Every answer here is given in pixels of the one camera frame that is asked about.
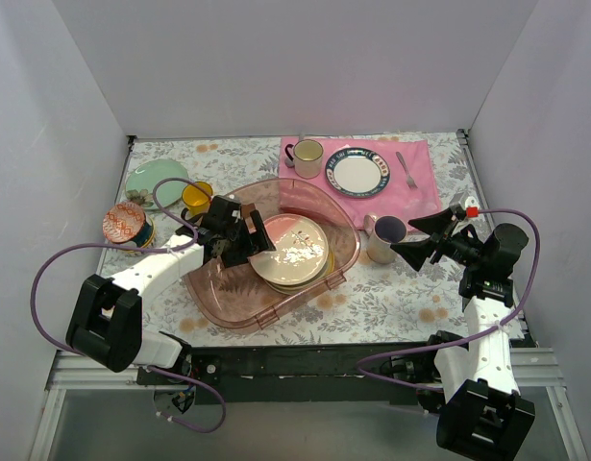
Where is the pink cream floral plate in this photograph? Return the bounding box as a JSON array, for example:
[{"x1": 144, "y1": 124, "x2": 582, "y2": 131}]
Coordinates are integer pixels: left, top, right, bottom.
[{"x1": 249, "y1": 213, "x2": 329, "y2": 286}]

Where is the pink transparent plastic bin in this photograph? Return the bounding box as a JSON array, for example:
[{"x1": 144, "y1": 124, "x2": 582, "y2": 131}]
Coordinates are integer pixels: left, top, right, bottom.
[{"x1": 184, "y1": 179, "x2": 360, "y2": 332}]

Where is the cream yellow floral plate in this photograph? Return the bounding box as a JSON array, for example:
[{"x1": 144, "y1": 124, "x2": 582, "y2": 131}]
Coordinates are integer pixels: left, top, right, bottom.
[{"x1": 266, "y1": 251, "x2": 334, "y2": 295}]

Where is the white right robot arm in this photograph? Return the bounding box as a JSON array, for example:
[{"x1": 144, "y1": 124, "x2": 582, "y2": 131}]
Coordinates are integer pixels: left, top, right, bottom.
[{"x1": 391, "y1": 197, "x2": 535, "y2": 460}]

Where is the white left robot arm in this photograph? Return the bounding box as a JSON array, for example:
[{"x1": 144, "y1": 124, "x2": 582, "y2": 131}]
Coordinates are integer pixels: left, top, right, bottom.
[{"x1": 65, "y1": 196, "x2": 275, "y2": 384}]

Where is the yellow mug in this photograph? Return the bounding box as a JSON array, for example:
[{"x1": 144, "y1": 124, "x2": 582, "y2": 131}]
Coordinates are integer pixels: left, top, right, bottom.
[{"x1": 181, "y1": 182, "x2": 213, "y2": 220}]

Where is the pink satin cloth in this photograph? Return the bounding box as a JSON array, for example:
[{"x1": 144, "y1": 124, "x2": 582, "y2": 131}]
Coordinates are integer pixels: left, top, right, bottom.
[{"x1": 309, "y1": 138, "x2": 441, "y2": 230}]

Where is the pink mug purple inside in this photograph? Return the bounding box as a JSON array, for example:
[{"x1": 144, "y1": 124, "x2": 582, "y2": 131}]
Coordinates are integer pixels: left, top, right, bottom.
[{"x1": 363, "y1": 214, "x2": 407, "y2": 264}]

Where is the silver fork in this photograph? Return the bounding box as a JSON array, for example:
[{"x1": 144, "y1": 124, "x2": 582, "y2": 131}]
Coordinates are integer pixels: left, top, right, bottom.
[{"x1": 395, "y1": 152, "x2": 417, "y2": 189}]

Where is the floral tablecloth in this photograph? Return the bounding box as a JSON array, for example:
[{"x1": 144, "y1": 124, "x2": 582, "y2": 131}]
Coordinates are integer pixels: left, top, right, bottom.
[{"x1": 125, "y1": 137, "x2": 467, "y2": 347}]

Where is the blue rimmed white plate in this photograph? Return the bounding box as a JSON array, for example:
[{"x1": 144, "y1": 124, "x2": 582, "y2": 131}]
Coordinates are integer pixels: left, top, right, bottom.
[{"x1": 325, "y1": 147, "x2": 390, "y2": 199}]

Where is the green rimmed plate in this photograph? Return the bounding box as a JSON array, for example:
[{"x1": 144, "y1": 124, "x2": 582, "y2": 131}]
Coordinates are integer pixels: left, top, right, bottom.
[{"x1": 124, "y1": 159, "x2": 188, "y2": 210}]

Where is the cream enamel mug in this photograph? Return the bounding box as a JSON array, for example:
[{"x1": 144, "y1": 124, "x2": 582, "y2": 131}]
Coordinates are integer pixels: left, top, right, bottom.
[{"x1": 284, "y1": 139, "x2": 324, "y2": 179}]

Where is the orange patterned bowl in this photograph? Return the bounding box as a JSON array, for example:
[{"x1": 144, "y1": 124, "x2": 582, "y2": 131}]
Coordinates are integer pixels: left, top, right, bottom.
[{"x1": 102, "y1": 202, "x2": 146, "y2": 244}]

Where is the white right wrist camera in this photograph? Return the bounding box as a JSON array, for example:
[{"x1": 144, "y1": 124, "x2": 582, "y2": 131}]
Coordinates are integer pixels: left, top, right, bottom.
[{"x1": 454, "y1": 192, "x2": 480, "y2": 221}]

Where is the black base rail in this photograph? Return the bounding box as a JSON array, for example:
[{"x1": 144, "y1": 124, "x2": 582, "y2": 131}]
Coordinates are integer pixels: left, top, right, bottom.
[{"x1": 71, "y1": 335, "x2": 536, "y2": 407}]

